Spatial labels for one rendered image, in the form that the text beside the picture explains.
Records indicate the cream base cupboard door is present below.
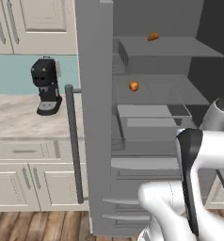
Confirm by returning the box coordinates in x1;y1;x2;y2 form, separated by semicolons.
0;162;41;212
28;162;89;212

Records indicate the black coffee machine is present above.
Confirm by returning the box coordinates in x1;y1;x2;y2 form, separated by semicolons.
30;56;63;117

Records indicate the cream cupboard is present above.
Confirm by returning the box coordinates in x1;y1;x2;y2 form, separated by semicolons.
204;169;224;210

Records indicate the dark grey fridge door handle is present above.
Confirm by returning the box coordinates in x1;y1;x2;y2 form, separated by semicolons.
64;84;86;205

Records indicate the grey drawer handle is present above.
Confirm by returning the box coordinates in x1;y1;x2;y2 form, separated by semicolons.
11;149;39;154

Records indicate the grey fridge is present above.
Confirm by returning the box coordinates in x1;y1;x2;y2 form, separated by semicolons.
111;0;224;230

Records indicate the grey fridge shelf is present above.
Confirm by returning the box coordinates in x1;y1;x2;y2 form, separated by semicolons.
113;73;211;106
118;36;224;58

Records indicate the grey fridge door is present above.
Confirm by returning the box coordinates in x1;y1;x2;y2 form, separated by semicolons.
73;0;152;237

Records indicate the grey fridge drawer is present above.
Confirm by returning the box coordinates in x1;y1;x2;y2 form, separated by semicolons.
116;104;194;149

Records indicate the cream drawer front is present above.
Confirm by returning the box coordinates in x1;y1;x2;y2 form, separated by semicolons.
0;139;87;162

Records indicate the orange-brown peach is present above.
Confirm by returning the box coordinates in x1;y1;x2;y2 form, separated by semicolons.
147;31;160;42

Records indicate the orange-red apple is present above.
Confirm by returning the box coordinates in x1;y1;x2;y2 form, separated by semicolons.
128;80;140;92

